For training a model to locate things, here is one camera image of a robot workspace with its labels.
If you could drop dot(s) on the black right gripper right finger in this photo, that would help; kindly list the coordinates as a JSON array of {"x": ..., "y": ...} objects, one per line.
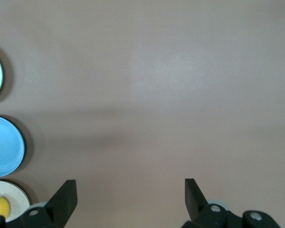
[{"x": 192, "y": 202}]

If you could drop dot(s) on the beige round plate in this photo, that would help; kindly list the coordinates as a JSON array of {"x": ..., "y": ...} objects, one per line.
[{"x": 16, "y": 197}]

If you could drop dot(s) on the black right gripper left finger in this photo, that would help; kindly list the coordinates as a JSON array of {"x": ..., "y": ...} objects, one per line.
[{"x": 64, "y": 202}]

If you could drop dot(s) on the brown table cover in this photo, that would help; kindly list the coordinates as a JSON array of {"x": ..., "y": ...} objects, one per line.
[{"x": 145, "y": 95}]

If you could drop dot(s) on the blue round plate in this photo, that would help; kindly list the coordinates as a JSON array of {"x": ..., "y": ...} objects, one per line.
[{"x": 4, "y": 147}]

